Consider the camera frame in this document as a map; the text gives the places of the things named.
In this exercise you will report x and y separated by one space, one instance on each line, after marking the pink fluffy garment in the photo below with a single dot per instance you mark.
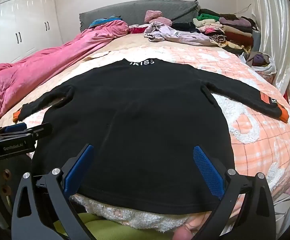
157 17

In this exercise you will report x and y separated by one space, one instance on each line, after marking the grey storage box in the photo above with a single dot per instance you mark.
256 40

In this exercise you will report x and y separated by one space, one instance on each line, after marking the pile of folded clothes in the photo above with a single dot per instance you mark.
234 30

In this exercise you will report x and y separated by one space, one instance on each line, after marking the lime green pants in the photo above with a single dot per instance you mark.
110 230

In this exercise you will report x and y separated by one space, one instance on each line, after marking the black t-shirt with orange print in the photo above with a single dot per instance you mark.
135 117

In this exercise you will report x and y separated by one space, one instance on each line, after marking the dark navy garment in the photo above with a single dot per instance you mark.
184 27

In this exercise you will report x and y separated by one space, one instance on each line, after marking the blue cloth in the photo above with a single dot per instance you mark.
102 21

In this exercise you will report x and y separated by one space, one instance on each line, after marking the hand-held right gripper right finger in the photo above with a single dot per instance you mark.
208 172

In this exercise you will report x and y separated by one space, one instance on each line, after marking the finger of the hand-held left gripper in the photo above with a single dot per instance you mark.
15 128
41 131

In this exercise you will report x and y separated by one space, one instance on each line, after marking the grey padded headboard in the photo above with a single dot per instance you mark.
135 12

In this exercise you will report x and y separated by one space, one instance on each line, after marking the person's right hand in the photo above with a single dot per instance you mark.
182 234

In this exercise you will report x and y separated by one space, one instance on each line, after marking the beige fleece bed sheet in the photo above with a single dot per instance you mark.
125 45

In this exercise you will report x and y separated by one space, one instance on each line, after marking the white wardrobe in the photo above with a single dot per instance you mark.
22 17

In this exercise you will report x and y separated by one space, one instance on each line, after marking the orange and white fleece blanket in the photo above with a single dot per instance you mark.
259 135

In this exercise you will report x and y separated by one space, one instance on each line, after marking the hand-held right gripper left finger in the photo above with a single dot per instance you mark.
78 170

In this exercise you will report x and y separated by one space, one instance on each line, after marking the white plastic bag of clothes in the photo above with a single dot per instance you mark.
259 61

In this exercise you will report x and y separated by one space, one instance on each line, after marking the red cloth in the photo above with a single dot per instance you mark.
137 30

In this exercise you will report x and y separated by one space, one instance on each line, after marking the pink quilt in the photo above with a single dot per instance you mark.
35 67

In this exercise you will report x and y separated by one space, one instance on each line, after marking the white satin curtain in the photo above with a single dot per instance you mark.
279 30

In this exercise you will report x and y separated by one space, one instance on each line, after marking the crumpled lilac garment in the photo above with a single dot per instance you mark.
174 36

